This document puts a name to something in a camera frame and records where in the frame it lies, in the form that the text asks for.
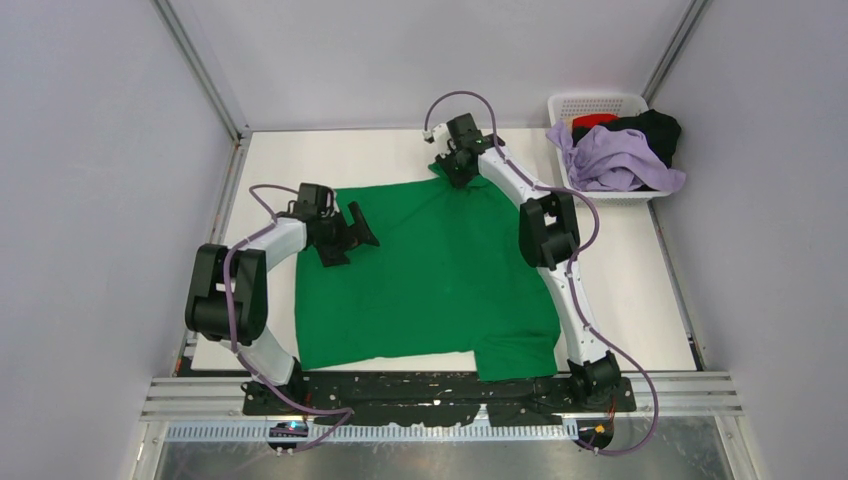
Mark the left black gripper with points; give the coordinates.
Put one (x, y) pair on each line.
(333, 256)

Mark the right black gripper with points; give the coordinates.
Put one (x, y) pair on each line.
(458, 180)

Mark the green t shirt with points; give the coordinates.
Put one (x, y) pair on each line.
(446, 276)

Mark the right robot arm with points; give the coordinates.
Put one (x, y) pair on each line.
(548, 239)

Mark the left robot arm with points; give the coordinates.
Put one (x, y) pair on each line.
(228, 296)

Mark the white laundry basket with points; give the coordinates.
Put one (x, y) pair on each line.
(564, 106)

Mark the red t shirt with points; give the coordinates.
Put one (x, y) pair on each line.
(591, 120)

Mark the lavender t shirt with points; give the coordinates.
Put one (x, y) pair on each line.
(613, 161)

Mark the black t shirt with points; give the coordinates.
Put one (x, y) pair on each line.
(662, 132)

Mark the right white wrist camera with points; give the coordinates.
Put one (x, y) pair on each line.
(437, 135)

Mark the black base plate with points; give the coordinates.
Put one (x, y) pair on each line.
(433, 399)

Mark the left corner frame post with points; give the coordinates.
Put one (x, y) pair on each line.
(183, 24)

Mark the corner frame post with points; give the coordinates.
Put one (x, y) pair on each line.
(682, 33)
(183, 24)

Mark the slotted cable duct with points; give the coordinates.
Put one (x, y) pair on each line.
(299, 431)

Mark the right corner frame post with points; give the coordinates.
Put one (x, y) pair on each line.
(682, 33)

